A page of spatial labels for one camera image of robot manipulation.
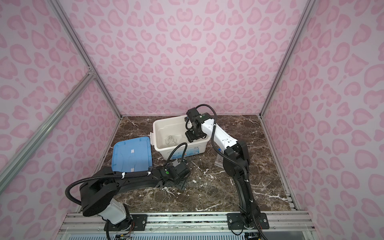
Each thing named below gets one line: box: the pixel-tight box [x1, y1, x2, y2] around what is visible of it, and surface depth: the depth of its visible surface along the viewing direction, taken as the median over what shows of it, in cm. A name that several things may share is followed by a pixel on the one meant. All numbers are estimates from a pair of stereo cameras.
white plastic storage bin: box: [149, 115, 211, 161], surface depth 97 cm
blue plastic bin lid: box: [111, 136, 153, 173], surface depth 100 cm
